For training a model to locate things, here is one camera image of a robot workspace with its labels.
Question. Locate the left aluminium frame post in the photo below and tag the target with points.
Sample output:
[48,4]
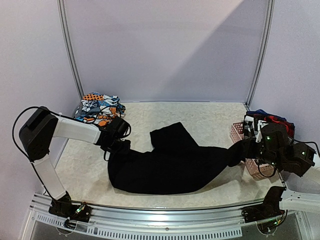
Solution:
[62,10]

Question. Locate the blue plaid garment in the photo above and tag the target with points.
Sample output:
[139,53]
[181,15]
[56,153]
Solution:
[259,112]

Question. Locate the pink plastic laundry basket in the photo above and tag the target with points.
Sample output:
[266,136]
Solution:
[255,167]

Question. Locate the red black plaid shirt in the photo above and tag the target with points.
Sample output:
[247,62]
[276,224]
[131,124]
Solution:
[270,118]

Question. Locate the aluminium frame post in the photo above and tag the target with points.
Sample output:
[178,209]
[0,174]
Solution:
[262,52]
[62,10]

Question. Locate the black t-shirt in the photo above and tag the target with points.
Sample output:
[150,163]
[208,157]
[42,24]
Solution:
[176,165]

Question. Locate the right aluminium frame post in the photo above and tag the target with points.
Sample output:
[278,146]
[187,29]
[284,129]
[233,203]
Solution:
[262,52]

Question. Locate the colourful patterned folded shorts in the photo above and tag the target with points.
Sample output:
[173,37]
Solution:
[100,109]

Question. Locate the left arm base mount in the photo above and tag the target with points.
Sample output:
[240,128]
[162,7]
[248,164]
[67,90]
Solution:
[65,208]

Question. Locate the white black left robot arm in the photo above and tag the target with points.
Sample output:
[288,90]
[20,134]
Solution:
[43,125]

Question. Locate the front aluminium rail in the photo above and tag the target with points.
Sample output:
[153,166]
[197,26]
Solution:
[114,223]

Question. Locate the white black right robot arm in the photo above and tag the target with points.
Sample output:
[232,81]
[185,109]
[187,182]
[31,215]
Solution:
[273,146]

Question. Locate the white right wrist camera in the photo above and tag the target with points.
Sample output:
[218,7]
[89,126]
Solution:
[257,129]

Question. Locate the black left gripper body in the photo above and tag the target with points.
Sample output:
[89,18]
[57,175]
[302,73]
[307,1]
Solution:
[116,146]

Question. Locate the black white checked shirt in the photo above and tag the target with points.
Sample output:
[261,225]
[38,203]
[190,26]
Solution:
[250,127]

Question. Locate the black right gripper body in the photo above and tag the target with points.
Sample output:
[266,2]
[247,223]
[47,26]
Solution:
[246,147]

